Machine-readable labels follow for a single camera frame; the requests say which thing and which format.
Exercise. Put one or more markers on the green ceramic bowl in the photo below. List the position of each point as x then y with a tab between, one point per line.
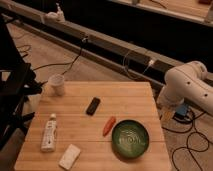
130	139

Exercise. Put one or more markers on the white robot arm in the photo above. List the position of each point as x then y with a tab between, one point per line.
187	82

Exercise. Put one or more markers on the black rectangular remote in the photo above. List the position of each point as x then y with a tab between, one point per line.
93	106

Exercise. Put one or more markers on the orange carrot toy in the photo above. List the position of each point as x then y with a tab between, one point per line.
108	126

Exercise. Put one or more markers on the white sponge block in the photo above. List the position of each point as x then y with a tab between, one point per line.
69	157

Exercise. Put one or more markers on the white tube bottle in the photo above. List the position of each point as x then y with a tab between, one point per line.
49	134

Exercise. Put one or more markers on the blue box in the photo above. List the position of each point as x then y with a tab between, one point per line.
182	110

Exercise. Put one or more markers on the grey metal rail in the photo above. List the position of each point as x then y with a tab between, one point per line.
149	42

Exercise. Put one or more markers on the white object on rail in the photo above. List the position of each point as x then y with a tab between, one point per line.
58	15

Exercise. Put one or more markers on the black stand frame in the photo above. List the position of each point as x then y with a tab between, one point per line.
17	81

